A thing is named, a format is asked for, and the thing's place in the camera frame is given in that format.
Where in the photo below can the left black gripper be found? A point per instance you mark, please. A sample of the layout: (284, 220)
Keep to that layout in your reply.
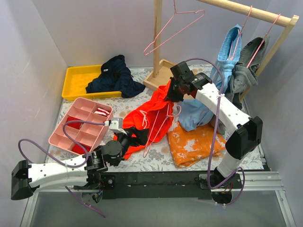
(133, 136)

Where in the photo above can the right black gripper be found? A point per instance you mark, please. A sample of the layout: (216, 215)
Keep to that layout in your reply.
(172, 92)

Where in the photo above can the bright orange-red shorts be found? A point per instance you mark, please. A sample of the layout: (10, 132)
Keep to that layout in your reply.
(155, 114)

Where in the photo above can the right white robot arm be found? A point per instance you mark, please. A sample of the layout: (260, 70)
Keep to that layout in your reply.
(245, 132)

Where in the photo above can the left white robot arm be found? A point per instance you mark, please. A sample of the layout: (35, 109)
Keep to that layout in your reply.
(83, 171)

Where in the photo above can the light blue shorts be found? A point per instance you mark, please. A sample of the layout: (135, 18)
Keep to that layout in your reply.
(193, 112)

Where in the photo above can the grey shorts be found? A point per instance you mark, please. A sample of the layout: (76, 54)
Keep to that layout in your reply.
(242, 77)

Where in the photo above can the navy blue shorts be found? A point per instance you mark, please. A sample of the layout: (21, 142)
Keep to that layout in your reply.
(115, 76)

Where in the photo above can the pink hanger holding blue shorts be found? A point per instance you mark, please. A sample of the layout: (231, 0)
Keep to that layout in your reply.
(234, 46)

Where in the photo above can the pink hanger holding grey shorts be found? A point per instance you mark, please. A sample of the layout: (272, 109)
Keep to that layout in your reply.
(263, 39)

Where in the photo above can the red white striped sock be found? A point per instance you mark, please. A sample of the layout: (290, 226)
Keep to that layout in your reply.
(102, 112)

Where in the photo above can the pink compartment organizer box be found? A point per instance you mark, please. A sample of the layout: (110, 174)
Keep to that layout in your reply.
(90, 134)

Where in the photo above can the orange white patterned cloth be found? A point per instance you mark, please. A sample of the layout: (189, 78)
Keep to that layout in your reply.
(189, 147)

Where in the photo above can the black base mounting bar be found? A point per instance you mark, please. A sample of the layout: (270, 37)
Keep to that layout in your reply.
(142, 185)

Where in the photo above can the red sock in organizer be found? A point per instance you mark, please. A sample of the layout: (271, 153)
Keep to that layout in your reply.
(74, 122)

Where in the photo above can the red sock front compartment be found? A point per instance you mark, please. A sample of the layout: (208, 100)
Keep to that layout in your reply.
(79, 150)

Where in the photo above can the yellow plastic tray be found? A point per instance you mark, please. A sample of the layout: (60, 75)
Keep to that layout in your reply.
(77, 79)

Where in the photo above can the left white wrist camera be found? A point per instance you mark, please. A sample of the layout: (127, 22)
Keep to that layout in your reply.
(115, 125)

